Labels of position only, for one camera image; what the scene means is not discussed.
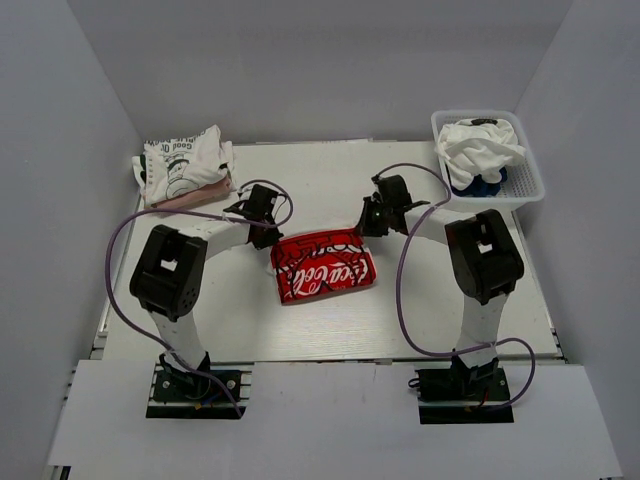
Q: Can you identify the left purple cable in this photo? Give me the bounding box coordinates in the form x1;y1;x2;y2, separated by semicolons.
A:
105;179;295;419

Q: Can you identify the white logo t-shirt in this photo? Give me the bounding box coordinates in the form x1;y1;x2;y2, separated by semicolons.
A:
270;228;377;305

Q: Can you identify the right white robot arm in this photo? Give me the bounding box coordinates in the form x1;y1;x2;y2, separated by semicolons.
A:
356;175;524;399

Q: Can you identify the white plastic basket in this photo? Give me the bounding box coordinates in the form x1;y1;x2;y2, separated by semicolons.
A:
431;110;545;212

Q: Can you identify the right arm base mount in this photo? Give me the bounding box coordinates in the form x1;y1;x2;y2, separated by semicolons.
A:
407;368;514;425

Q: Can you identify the blue t-shirt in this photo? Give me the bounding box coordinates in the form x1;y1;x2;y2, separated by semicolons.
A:
451;167;508;198

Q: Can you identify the white t-shirt with tag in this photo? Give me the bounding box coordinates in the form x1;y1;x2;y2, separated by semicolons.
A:
435;118;527;190

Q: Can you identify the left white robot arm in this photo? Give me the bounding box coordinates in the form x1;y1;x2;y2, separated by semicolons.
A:
129;184;285;399

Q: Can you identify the folded printed white t-shirt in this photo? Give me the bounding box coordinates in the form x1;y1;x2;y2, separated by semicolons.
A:
132;125;235;207

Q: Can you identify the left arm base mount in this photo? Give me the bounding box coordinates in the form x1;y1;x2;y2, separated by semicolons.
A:
146;355;252;420

